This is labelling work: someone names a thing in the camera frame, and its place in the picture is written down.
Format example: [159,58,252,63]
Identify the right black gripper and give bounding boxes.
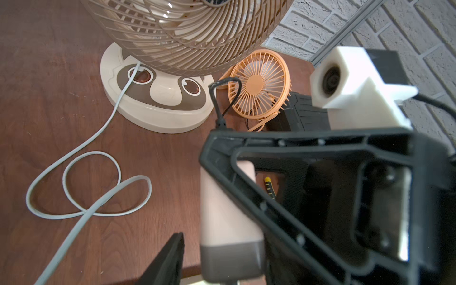
[199,128,456,285]

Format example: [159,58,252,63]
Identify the yellow black pliers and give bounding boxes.
[264,176,277,200]

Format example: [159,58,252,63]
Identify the pink USB charger adapter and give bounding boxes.
[200,169,266,284]

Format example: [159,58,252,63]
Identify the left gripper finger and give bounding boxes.
[137,232,185,285]

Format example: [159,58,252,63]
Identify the small orange desk fan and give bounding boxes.
[217,49,292,132]

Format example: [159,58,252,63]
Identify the black small fan USB cable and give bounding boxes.
[208,77,243,129]

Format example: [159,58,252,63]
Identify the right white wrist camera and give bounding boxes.
[311,46,419,130]

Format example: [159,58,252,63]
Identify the large beige desk fan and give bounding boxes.
[83,0,292,134]

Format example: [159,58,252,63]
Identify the black tool case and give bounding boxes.
[266,91,330,131]

